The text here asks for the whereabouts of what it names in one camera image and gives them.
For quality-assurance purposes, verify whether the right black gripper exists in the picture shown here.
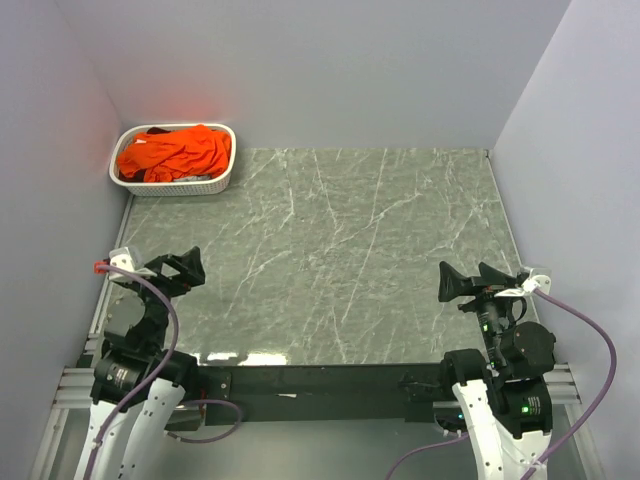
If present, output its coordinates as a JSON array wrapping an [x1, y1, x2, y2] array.
[[438, 258, 524, 367]]

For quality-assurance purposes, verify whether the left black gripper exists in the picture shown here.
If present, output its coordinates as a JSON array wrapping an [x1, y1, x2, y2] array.
[[123, 245, 204, 349]]

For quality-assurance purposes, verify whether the orange polo shirt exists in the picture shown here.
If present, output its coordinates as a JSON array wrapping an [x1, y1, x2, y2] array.
[[116, 124, 233, 183]]

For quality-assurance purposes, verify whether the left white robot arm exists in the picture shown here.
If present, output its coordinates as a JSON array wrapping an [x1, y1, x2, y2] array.
[[75, 247, 206, 479]]

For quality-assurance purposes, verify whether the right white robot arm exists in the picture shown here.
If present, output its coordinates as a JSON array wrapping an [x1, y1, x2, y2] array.
[[438, 262, 556, 479]]

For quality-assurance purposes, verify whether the white plastic laundry basket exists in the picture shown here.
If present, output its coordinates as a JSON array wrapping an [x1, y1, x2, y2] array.
[[109, 123, 237, 197]]

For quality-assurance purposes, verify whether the white printed shirt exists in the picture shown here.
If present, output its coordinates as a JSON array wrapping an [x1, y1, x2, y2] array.
[[175, 175, 212, 182]]

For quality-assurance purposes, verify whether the dark red shirt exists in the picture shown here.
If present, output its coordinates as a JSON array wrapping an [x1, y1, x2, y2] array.
[[146, 126, 171, 135]]

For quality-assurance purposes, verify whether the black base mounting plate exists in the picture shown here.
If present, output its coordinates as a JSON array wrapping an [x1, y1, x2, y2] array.
[[199, 363, 454, 422]]

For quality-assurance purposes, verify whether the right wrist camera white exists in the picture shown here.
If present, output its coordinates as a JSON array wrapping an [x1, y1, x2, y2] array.
[[495, 267, 551, 298]]

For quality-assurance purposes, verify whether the aluminium rail frame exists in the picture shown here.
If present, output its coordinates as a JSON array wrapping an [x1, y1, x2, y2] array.
[[28, 364, 583, 479]]

